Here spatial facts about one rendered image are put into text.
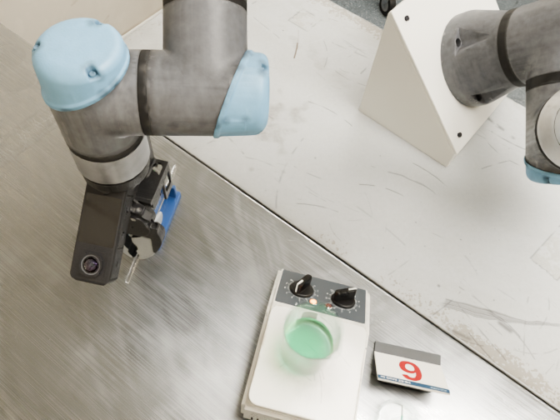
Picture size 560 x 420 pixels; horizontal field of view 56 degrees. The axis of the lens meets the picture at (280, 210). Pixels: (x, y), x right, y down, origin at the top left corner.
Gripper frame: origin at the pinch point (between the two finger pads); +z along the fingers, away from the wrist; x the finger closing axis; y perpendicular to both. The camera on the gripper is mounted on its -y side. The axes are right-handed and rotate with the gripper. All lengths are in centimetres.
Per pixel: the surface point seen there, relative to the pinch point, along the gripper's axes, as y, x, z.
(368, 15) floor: 184, -28, 98
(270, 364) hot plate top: -11.1, -20.9, -5.5
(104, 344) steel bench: -11.6, 0.6, 3.3
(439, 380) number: -6.3, -42.2, 0.7
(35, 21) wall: 97, 83, 60
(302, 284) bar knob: 0.3, -22.5, -3.3
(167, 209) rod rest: 9.4, -0.6, 2.7
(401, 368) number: -5.9, -37.3, 1.2
